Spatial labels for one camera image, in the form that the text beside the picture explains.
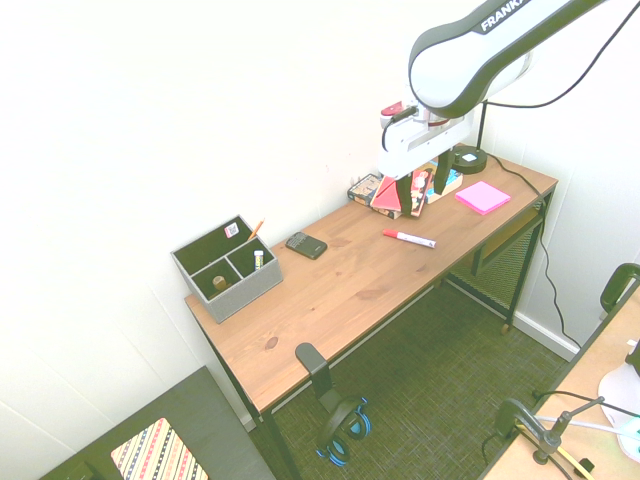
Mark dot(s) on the pink sticker card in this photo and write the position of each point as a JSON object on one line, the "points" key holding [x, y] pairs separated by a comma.
{"points": [[231, 230]]}

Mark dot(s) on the black and blue headphones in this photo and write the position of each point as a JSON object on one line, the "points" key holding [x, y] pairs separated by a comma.
{"points": [[345, 430]]}

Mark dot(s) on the brown tape roll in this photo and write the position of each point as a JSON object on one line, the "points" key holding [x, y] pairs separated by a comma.
{"points": [[219, 282]]}

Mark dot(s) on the grey felt desk holder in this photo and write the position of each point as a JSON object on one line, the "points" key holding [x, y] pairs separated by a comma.
{"points": [[245, 295]]}

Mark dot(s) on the striped paper box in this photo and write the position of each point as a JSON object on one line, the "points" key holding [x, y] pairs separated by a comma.
{"points": [[160, 452]]}

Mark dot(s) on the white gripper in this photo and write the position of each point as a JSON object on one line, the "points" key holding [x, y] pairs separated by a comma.
{"points": [[410, 150]]}

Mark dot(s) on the black table edge clamp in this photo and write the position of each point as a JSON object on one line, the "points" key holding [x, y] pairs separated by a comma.
{"points": [[617, 285]]}

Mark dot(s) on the yellow and black tool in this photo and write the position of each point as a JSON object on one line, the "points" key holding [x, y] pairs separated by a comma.
{"points": [[575, 462]]}

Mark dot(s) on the pink sticky note pad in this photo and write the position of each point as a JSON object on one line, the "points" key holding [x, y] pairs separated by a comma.
{"points": [[482, 197]]}

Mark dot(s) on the wooden desk with black frame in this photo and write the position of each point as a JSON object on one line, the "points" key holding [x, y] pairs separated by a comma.
{"points": [[350, 290]]}

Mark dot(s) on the black headphone hanger clamp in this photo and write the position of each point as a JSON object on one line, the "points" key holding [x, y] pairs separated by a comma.
{"points": [[315, 365]]}

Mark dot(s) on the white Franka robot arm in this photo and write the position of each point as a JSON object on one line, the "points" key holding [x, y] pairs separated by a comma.
{"points": [[460, 55]]}

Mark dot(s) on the red capped white marker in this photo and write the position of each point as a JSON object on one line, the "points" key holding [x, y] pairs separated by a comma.
{"points": [[410, 238]]}

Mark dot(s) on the light wood robot table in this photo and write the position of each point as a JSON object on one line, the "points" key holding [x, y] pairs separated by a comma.
{"points": [[600, 350]]}

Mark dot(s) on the red cover book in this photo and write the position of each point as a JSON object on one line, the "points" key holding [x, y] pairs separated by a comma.
{"points": [[386, 197]]}

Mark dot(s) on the black lamp base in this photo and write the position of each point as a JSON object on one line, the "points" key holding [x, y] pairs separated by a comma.
{"points": [[470, 160]]}

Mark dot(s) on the black side table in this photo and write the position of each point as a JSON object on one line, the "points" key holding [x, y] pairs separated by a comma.
{"points": [[200, 405]]}

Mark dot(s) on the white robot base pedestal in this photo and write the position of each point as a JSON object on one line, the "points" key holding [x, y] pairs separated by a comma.
{"points": [[617, 390]]}

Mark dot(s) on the black camera stand clamp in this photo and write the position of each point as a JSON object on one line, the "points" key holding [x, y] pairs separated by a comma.
{"points": [[530, 425]]}

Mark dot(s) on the orange pencil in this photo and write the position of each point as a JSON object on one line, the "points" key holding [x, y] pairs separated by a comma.
{"points": [[256, 229]]}

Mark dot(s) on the patterned card game box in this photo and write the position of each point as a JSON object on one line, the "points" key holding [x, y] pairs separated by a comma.
{"points": [[363, 190]]}

